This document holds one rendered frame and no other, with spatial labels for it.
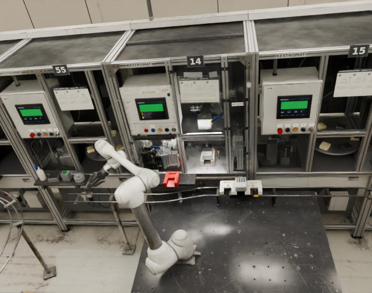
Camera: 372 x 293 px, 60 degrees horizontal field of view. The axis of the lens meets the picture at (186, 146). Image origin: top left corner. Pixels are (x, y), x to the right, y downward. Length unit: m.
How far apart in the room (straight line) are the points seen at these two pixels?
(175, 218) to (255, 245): 0.74
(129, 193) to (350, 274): 2.28
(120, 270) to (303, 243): 1.86
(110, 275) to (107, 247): 0.36
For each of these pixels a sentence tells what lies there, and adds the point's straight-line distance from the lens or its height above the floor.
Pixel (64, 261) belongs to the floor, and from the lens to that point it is 3.95.
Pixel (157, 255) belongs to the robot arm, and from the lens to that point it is 2.46.
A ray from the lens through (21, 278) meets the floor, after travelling 4.05.
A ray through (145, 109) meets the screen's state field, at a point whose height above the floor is 1.64.
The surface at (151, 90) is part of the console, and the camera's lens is 2.59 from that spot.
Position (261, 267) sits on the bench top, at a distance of 2.67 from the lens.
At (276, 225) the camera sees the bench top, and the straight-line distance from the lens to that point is 2.92.
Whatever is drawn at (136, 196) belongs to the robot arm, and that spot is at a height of 1.41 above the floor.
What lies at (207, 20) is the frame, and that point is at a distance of 3.15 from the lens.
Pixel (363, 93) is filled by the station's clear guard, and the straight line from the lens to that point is 2.73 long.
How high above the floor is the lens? 2.94
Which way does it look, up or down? 37 degrees down
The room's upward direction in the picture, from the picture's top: 8 degrees counter-clockwise
